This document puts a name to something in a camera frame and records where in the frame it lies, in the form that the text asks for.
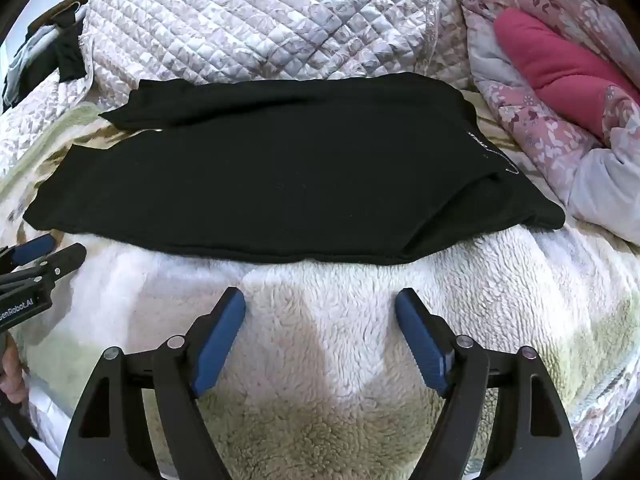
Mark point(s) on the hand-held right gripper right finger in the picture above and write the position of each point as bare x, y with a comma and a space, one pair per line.
420, 340

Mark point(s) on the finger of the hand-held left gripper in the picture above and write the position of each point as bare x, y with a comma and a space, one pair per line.
65, 260
32, 250

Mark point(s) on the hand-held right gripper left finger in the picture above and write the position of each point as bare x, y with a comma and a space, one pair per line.
220, 340

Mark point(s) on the black pants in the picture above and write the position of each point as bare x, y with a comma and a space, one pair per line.
280, 175

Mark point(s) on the person's left hand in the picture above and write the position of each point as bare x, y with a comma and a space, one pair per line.
11, 372

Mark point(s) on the white fleece blanket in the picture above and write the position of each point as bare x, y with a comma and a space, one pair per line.
325, 320

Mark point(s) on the pink floral comforter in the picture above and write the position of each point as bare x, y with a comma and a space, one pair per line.
540, 130

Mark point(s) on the quilted beige bedspread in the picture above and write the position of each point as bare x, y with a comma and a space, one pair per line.
250, 20

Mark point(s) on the pink cloth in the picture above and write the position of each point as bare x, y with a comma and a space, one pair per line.
550, 65

